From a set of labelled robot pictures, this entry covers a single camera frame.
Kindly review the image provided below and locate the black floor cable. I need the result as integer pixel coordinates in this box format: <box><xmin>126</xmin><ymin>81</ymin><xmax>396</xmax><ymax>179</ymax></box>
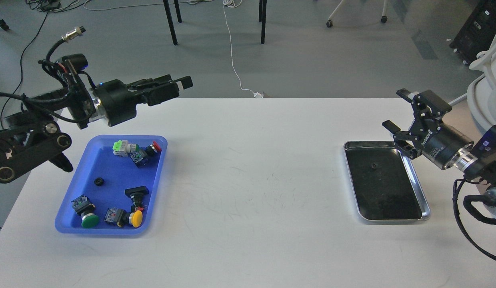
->
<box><xmin>0</xmin><ymin>0</ymin><xmax>72</xmax><ymax>151</ymax></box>

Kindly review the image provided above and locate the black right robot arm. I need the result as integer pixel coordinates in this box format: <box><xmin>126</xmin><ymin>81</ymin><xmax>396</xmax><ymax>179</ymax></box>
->
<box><xmin>382</xmin><ymin>89</ymin><xmax>496</xmax><ymax>261</ymax></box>

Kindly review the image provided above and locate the green white selector switch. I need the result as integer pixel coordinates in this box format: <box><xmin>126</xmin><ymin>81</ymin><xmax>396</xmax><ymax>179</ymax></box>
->
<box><xmin>112</xmin><ymin>140</ymin><xmax>140</xmax><ymax>157</ymax></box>

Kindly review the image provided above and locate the white rolling chair base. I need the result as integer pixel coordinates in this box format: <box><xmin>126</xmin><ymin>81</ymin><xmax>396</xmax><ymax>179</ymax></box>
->
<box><xmin>324</xmin><ymin>0</ymin><xmax>390</xmax><ymax>28</ymax></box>

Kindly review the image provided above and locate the red push button switch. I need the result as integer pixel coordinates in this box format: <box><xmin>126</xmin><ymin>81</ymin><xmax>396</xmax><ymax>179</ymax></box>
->
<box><xmin>128</xmin><ymin>142</ymin><xmax>162</xmax><ymax>168</ymax></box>

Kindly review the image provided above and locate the black table leg left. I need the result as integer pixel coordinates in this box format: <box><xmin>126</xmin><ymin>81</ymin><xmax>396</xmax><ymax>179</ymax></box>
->
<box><xmin>163</xmin><ymin>0</ymin><xmax>182</xmax><ymax>46</ymax></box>

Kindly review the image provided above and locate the white floor cable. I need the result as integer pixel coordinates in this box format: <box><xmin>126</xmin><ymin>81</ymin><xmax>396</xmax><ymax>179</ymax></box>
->
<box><xmin>84</xmin><ymin>0</ymin><xmax>264</xmax><ymax>99</ymax></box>

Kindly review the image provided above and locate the white office chair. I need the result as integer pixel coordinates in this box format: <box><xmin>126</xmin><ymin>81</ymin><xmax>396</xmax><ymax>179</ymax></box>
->
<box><xmin>449</xmin><ymin>40</ymin><xmax>496</xmax><ymax>133</ymax></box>

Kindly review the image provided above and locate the black table leg right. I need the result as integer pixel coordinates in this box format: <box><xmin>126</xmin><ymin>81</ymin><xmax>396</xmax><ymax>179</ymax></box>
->
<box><xmin>258</xmin><ymin>0</ymin><xmax>268</xmax><ymax>44</ymax></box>

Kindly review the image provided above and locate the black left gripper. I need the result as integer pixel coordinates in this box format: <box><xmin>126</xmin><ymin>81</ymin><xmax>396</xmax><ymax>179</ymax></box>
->
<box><xmin>92</xmin><ymin>74</ymin><xmax>193</xmax><ymax>126</ymax></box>

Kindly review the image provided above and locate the small black gear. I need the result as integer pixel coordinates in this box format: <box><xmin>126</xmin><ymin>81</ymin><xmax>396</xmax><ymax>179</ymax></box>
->
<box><xmin>94</xmin><ymin>177</ymin><xmax>105</xmax><ymax>186</ymax></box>

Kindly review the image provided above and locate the black equipment case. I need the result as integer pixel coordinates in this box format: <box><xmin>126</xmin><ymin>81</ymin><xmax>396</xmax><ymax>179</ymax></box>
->
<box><xmin>449</xmin><ymin>0</ymin><xmax>496</xmax><ymax>65</ymax></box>

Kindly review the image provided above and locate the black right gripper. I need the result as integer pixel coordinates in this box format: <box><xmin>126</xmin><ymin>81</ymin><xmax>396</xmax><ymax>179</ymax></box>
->
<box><xmin>382</xmin><ymin>89</ymin><xmax>474</xmax><ymax>170</ymax></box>

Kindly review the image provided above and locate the yellow push button switch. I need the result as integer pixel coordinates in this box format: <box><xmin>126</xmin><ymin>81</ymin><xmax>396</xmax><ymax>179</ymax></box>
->
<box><xmin>104</xmin><ymin>207</ymin><xmax>143</xmax><ymax>228</ymax></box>

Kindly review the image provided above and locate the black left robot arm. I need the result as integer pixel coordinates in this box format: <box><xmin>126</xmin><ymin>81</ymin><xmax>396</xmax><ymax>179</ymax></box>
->
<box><xmin>0</xmin><ymin>27</ymin><xmax>193</xmax><ymax>184</ymax></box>

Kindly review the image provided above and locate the green push button switch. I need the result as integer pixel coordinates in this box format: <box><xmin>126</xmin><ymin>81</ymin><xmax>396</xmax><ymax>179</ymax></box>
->
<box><xmin>71</xmin><ymin>195</ymin><xmax>100</xmax><ymax>228</ymax></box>

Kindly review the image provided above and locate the silver metal tray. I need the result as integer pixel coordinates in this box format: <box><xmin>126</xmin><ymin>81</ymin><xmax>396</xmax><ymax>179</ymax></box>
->
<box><xmin>344</xmin><ymin>141</ymin><xmax>431</xmax><ymax>224</ymax></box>

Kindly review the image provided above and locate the blue plastic tray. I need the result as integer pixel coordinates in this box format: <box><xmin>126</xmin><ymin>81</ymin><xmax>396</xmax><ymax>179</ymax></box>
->
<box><xmin>55</xmin><ymin>135</ymin><xmax>168</xmax><ymax>236</ymax></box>

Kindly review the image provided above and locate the black table leg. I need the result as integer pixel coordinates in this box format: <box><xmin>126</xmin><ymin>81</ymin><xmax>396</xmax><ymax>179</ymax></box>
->
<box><xmin>163</xmin><ymin>0</ymin><xmax>182</xmax><ymax>46</ymax></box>
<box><xmin>258</xmin><ymin>0</ymin><xmax>268</xmax><ymax>44</ymax></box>

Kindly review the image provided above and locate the black push button switch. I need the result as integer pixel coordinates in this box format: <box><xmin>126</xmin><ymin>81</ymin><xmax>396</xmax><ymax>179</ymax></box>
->
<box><xmin>125</xmin><ymin>186</ymin><xmax>149</xmax><ymax>212</ymax></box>

